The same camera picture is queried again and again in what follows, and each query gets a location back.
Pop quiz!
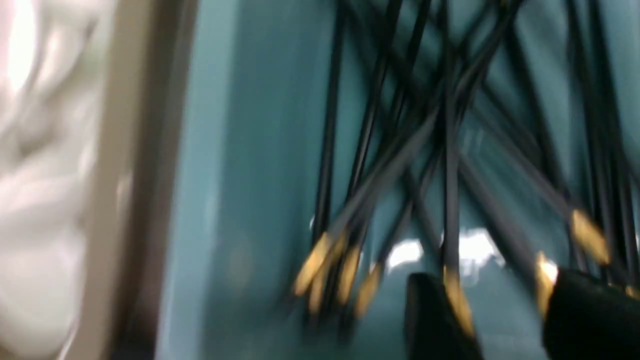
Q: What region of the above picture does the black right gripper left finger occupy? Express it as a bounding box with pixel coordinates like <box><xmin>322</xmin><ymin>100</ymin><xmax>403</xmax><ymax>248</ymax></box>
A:
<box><xmin>404</xmin><ymin>272</ymin><xmax>484</xmax><ymax>360</ymax></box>

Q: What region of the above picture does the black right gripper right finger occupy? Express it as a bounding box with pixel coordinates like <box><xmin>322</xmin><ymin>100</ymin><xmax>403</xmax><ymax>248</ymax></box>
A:
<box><xmin>542</xmin><ymin>269</ymin><xmax>640</xmax><ymax>360</ymax></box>

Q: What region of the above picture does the pile of black chopsticks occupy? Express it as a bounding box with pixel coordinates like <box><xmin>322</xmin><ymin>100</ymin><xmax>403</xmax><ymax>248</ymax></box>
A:
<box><xmin>292</xmin><ymin>0</ymin><xmax>640</xmax><ymax>326</ymax></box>

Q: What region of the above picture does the blue plastic chopstick bin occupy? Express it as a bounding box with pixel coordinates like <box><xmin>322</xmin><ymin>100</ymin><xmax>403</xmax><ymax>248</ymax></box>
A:
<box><xmin>155</xmin><ymin>0</ymin><xmax>640</xmax><ymax>360</ymax></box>

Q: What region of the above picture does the olive plastic spoon bin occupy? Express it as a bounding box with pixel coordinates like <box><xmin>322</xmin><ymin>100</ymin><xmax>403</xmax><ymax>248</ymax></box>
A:
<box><xmin>61</xmin><ymin>0</ymin><xmax>201</xmax><ymax>360</ymax></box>

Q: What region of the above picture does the pile of white spoons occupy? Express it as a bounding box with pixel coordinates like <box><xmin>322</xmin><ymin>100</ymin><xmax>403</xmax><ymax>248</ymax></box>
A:
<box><xmin>0</xmin><ymin>0</ymin><xmax>119</xmax><ymax>360</ymax></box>

